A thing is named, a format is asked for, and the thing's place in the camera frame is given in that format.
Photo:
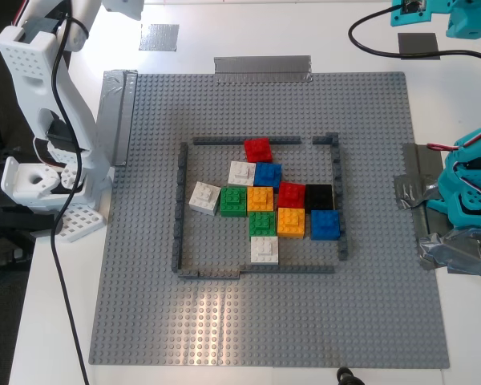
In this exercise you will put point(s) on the white gripper fixed finger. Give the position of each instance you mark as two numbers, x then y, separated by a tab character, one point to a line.
124	8

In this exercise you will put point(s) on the white Lego cube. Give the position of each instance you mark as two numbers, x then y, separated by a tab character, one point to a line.
203	198
264	250
240	172

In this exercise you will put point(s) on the blue Lego cube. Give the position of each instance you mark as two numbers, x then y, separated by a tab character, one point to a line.
325	224
269	175

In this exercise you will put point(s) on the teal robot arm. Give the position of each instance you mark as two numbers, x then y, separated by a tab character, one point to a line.
469	200

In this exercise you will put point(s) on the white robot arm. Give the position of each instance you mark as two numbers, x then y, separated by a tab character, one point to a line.
32	80

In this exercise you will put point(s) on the red Lego cube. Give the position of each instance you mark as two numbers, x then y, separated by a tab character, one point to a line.
258	149
291	195

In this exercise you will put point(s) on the green Lego cube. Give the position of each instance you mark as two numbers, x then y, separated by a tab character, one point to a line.
233	201
262	224

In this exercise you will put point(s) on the orange Lego cube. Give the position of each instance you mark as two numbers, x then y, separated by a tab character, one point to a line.
260	199
291	222

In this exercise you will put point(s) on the black Lego cube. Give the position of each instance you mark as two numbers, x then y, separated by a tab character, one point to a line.
319	197

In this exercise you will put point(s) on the silver tape square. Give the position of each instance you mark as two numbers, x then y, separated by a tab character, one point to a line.
159	37

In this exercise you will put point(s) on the dark grey tape square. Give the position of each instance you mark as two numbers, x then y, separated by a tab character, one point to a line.
419	42

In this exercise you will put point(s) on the crumpled grey tape piece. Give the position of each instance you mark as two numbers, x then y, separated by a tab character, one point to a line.
457	252
413	192

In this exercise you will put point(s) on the black table clamp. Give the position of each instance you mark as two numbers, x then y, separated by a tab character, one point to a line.
8	218

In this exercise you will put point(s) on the grey Lego baseplate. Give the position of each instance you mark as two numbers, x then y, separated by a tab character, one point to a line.
304	321

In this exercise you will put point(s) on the black stand knob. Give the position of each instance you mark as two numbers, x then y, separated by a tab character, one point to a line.
346	377

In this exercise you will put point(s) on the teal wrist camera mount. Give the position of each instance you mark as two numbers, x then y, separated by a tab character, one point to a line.
413	18

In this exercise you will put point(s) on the grey duct tape strip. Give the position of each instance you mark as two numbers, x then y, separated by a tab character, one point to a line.
120	120
264	68

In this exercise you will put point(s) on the short dark grey Lego wall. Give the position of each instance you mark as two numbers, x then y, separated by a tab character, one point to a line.
321	140

